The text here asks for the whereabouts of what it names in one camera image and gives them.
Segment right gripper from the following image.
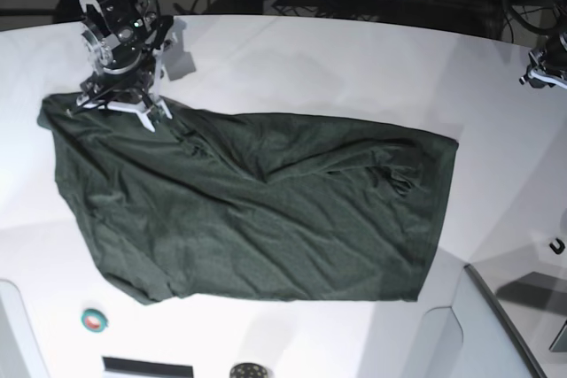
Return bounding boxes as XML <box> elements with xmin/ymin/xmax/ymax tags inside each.
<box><xmin>90</xmin><ymin>68</ymin><xmax>153</xmax><ymax>106</ymax></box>

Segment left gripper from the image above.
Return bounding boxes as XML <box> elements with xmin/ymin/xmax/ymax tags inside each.
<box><xmin>533</xmin><ymin>48</ymin><xmax>566</xmax><ymax>77</ymax></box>

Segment dark green t-shirt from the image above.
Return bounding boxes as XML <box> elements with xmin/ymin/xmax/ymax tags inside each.
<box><xmin>37</xmin><ymin>94</ymin><xmax>459</xmax><ymax>305</ymax></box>

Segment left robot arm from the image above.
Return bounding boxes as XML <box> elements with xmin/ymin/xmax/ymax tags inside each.
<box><xmin>501</xmin><ymin>0</ymin><xmax>566</xmax><ymax>89</ymax></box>

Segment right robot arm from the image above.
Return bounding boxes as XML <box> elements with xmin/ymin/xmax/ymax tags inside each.
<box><xmin>77</xmin><ymin>0</ymin><xmax>161</xmax><ymax>109</ymax></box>

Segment black U-shaped hook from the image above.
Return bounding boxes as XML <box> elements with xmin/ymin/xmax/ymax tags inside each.
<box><xmin>548</xmin><ymin>238</ymin><xmax>566</xmax><ymax>255</ymax></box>

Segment grey metal tray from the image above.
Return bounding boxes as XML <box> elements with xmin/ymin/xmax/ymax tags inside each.
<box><xmin>470</xmin><ymin>263</ymin><xmax>566</xmax><ymax>377</ymax></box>

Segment green tape roll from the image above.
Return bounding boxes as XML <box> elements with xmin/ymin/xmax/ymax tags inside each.
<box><xmin>81</xmin><ymin>309</ymin><xmax>108</xmax><ymax>334</ymax></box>

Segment black perforated round object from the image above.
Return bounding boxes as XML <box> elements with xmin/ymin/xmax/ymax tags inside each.
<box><xmin>229</xmin><ymin>363</ymin><xmax>269</xmax><ymax>378</ymax></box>

